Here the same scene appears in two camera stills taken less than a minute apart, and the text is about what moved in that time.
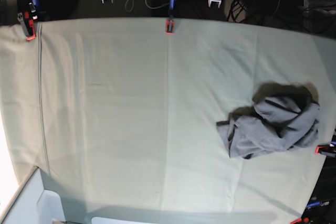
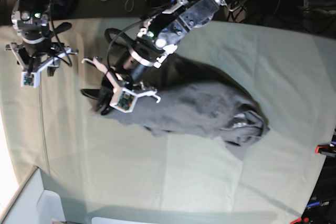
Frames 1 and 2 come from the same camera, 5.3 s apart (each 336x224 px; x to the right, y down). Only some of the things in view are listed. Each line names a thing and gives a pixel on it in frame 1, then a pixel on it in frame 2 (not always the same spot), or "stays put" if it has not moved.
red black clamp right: x=327 y=150 stays put
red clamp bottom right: x=301 y=220 stays put
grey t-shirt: x=282 y=116 to x=197 y=100
